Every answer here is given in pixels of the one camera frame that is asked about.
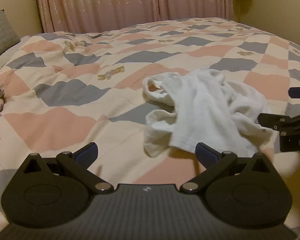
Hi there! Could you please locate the white tank top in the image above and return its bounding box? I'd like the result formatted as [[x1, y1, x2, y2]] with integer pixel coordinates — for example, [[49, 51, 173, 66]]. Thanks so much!
[[142, 69, 272, 157]]

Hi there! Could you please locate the pink grey checkered quilt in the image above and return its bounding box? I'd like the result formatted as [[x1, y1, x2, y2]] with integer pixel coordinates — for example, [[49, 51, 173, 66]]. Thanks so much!
[[0, 18, 300, 231]]

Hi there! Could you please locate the grey knitted pillow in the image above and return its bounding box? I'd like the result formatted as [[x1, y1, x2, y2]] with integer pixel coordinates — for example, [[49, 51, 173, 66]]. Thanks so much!
[[0, 10, 20, 55]]

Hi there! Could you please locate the pink patterned curtain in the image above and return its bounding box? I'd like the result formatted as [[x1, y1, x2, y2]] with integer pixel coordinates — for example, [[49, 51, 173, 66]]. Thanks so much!
[[37, 0, 234, 33]]

